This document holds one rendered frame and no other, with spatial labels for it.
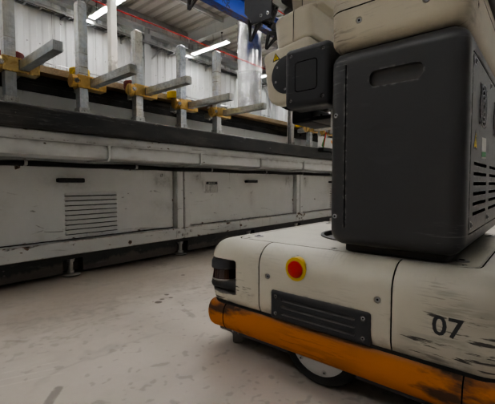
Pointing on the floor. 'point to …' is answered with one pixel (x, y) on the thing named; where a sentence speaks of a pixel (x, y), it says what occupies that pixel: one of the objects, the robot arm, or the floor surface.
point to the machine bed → (125, 196)
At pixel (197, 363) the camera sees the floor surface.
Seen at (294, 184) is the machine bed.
